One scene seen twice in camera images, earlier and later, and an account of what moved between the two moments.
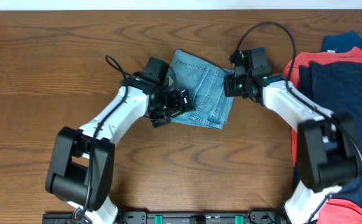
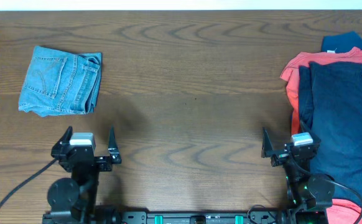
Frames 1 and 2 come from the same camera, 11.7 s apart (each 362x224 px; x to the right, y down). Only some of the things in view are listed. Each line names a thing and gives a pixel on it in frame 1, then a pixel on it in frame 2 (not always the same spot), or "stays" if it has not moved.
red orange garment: (349, 55) stays
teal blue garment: (344, 42) stays
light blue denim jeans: (204, 79) to (58, 83)
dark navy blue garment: (351, 91) stays
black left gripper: (176, 107) to (104, 164)
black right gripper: (229, 84) to (268, 151)
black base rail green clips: (168, 218) stays
